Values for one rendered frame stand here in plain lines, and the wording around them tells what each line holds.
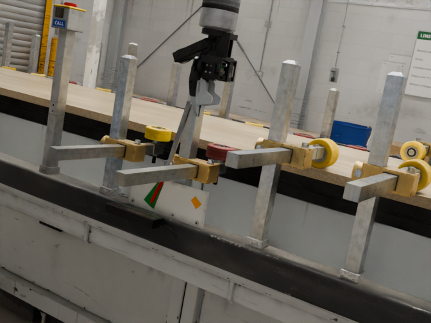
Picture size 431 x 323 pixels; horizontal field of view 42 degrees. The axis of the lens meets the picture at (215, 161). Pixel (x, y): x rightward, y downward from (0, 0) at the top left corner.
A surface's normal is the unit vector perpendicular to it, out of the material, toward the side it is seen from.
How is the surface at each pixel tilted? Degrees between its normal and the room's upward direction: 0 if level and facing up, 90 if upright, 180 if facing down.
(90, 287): 90
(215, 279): 90
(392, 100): 90
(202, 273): 90
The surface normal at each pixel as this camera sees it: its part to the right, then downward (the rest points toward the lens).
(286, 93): -0.52, 0.05
